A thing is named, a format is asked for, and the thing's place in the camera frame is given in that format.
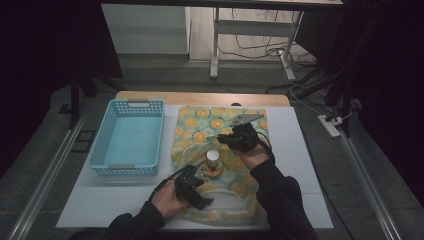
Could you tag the small jar with white lid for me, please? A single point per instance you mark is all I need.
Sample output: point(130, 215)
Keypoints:
point(213, 156)

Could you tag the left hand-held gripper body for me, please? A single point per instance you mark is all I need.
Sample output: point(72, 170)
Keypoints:
point(188, 183)

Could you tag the white cabinet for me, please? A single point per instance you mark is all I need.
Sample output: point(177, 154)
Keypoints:
point(146, 30)

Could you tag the light blue plastic basket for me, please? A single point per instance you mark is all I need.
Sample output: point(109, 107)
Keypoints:
point(130, 143)

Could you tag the white desk frame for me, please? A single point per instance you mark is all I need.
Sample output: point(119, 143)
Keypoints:
point(253, 28)

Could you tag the white table mat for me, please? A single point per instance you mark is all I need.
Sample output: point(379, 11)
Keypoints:
point(300, 166)

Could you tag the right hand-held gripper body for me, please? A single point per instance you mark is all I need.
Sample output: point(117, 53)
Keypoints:
point(243, 136)

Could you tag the black metal stand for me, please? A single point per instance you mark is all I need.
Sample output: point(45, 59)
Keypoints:
point(76, 100)
point(336, 86)

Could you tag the white power strip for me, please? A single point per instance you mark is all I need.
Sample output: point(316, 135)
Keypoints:
point(328, 126)

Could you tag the black floor bracket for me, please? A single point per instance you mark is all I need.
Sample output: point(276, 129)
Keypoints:
point(84, 141)

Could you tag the aluminium rail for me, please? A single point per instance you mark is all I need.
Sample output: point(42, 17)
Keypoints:
point(366, 186)
point(43, 180)

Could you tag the orange slice print cloth bag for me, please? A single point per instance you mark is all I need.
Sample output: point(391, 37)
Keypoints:
point(193, 123)

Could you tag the person's right hand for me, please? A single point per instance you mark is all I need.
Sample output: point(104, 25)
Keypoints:
point(255, 158)

